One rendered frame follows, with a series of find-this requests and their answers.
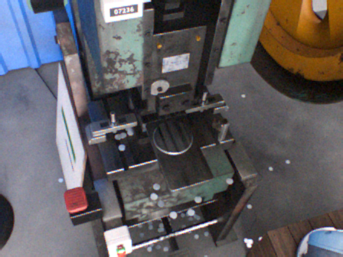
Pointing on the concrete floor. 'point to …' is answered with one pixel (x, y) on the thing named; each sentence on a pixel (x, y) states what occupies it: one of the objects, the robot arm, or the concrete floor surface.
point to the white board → (69, 136)
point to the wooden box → (294, 235)
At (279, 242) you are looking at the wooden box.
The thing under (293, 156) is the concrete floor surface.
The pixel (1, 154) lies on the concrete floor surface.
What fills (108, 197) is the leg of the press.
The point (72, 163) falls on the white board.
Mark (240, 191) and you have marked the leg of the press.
